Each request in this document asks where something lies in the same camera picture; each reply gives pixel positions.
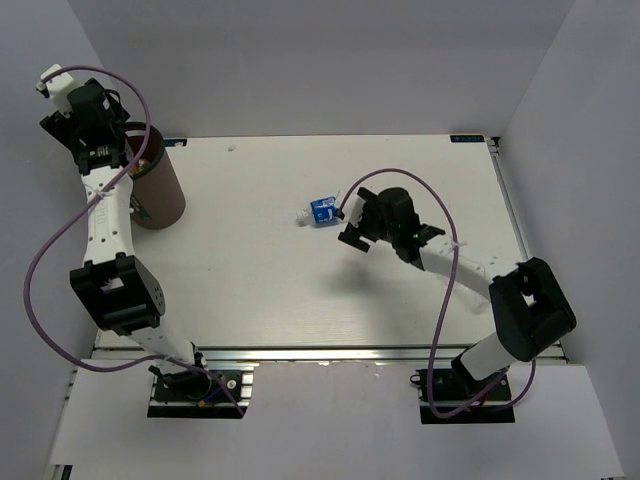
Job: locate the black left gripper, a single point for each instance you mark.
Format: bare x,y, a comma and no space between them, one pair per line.
65,129

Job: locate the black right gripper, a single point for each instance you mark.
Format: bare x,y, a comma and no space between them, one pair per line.
351,237

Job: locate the blue label clear bottle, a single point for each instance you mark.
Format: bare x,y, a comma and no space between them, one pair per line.
319,213

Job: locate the clear bottle blue-white cap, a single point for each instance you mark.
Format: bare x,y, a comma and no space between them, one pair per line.
476,270

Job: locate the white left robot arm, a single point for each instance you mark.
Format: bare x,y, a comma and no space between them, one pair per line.
120,294

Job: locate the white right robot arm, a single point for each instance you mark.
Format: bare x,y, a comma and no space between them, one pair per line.
484,359

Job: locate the small sticker near bin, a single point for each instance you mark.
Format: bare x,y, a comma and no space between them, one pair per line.
176,142

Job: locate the brown cylindrical bin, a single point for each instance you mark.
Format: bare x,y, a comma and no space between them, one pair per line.
157,198

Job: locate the blue table label sticker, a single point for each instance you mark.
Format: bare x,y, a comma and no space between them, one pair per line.
467,138

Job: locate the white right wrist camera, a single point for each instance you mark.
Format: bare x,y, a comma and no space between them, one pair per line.
353,218

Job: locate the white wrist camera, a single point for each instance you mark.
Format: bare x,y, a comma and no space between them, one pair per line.
57,89
353,218

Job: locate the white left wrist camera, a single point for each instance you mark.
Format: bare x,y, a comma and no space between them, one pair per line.
57,89

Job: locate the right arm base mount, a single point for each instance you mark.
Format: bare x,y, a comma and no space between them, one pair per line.
449,393

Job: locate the aluminium front rail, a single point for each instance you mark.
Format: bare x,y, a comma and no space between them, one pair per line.
288,354

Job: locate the aluminium rail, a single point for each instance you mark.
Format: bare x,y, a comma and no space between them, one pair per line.
520,225
288,354

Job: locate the aluminium right side rail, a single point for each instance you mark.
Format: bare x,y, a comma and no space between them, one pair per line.
520,225

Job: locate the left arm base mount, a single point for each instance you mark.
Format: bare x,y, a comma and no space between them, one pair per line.
199,397

